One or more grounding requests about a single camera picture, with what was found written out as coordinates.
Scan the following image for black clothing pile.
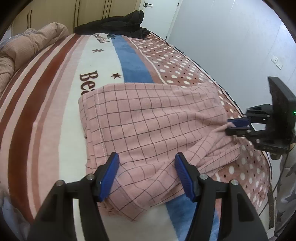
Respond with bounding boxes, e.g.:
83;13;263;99
74;10;150;39

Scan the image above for white door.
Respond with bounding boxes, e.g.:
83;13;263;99
140;0;183;41

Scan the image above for pink checked pants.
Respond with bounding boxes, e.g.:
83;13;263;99
79;82;240;221

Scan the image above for pink ribbed duvet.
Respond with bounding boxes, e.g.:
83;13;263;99
1;22;69;93

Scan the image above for beige wardrobe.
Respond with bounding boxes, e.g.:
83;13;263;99
11;0;140;36

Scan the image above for striped dotted bed blanket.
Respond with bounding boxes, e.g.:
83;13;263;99
1;34;270;240

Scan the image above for wall socket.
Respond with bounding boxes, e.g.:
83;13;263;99
271;55;283;69

